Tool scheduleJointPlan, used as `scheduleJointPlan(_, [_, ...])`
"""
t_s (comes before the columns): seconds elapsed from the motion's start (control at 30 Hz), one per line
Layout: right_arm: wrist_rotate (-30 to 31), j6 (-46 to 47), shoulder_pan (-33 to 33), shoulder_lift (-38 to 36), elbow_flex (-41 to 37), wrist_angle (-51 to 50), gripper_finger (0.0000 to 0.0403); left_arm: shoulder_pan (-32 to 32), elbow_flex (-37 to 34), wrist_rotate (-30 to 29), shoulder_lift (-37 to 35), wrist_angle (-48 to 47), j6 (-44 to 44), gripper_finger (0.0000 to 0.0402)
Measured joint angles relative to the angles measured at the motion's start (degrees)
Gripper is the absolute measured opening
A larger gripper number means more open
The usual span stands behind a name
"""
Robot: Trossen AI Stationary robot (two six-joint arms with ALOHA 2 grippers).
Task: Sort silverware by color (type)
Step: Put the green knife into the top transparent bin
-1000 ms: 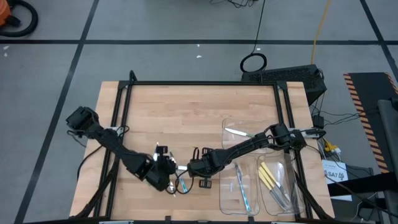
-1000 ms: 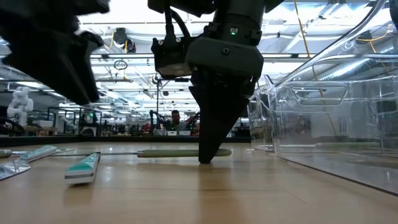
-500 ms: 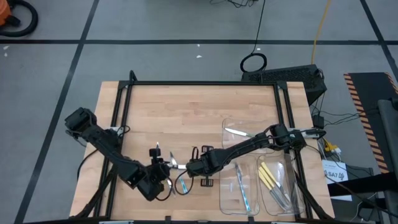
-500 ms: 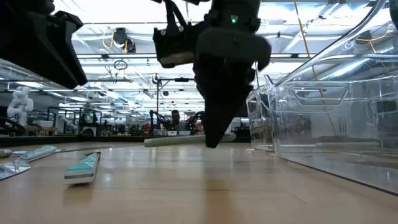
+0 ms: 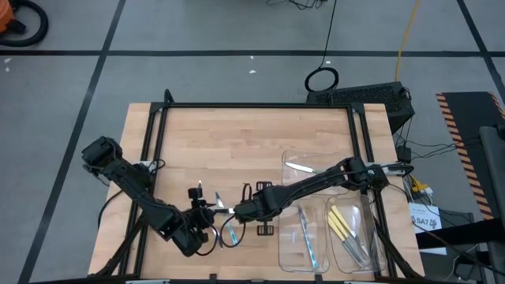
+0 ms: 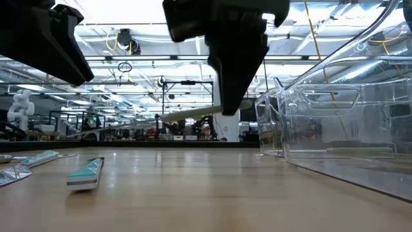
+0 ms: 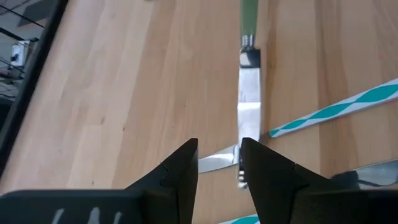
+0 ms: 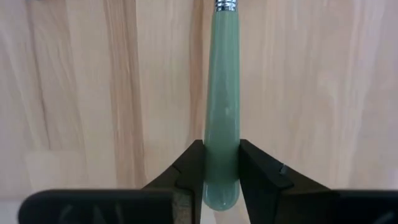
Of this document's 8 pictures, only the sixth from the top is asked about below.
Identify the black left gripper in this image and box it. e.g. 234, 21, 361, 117
0, 0, 95, 87

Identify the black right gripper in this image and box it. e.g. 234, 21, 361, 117
205, 0, 290, 116

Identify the blue patterned handle knife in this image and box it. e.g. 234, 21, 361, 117
66, 157, 106, 192
0, 150, 61, 188

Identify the black monitor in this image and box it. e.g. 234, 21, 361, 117
239, 108, 258, 122

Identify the white building column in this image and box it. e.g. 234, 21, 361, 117
213, 72, 240, 142

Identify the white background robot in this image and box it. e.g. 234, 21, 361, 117
6, 89, 35, 131

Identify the clear plastic bin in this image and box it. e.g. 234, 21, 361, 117
254, 77, 287, 159
275, 0, 412, 204
355, 75, 412, 160

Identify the long ceiling light bar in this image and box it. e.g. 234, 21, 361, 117
84, 55, 326, 62

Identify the black hanging cable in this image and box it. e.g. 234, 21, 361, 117
262, 57, 270, 92

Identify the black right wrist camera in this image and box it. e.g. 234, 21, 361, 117
162, 0, 210, 43

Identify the black and white cable reel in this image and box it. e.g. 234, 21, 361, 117
115, 28, 142, 55

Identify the coiled black ceiling cable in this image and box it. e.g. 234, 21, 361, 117
117, 61, 133, 73

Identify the yellow hanging cable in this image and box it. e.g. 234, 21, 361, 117
304, 0, 339, 110

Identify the black background workstation frame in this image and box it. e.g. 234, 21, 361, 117
48, 110, 107, 142

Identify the black metal table frame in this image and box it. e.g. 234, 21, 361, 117
0, 140, 261, 153

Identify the black reel with orange cable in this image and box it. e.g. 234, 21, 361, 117
368, 25, 406, 55

